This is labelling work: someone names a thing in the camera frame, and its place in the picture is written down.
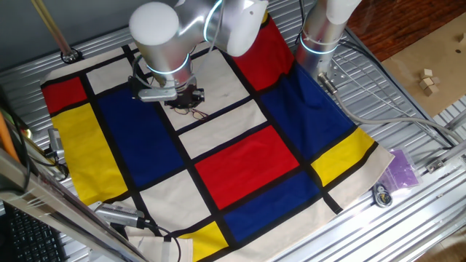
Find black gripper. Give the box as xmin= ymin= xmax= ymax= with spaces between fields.
xmin=164 ymin=84 xmax=205 ymax=109

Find brown thin-framed glasses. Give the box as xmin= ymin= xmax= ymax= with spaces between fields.
xmin=177 ymin=107 xmax=210 ymax=122

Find colour block tablecloth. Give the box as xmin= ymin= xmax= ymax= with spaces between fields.
xmin=39 ymin=14 xmax=396 ymax=262

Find black keyboard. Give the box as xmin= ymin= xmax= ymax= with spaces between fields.
xmin=0 ymin=203 xmax=68 ymax=262

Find purple plastic bag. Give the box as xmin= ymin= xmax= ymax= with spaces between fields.
xmin=378 ymin=147 xmax=423 ymax=194

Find brown cardboard sheet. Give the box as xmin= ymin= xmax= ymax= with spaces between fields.
xmin=381 ymin=12 xmax=466 ymax=118

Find black camera cable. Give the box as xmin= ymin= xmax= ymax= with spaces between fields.
xmin=143 ymin=221 xmax=182 ymax=262

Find silver camera with label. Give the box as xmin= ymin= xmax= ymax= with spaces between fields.
xmin=93 ymin=202 xmax=146 ymax=230

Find small silver ribbed camera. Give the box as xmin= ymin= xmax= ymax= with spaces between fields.
xmin=47 ymin=127 xmax=66 ymax=161

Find metal pole with ring foot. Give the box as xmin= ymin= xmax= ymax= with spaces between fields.
xmin=31 ymin=0 xmax=83 ymax=65

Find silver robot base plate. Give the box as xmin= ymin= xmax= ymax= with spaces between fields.
xmin=327 ymin=57 xmax=351 ymax=87

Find aluminium frame beam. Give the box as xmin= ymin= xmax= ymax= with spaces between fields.
xmin=0 ymin=147 xmax=146 ymax=262

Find grey robot hose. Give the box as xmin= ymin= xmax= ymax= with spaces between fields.
xmin=317 ymin=71 xmax=466 ymax=145

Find silver corner bracket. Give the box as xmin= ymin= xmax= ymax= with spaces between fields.
xmin=425 ymin=159 xmax=446 ymax=174

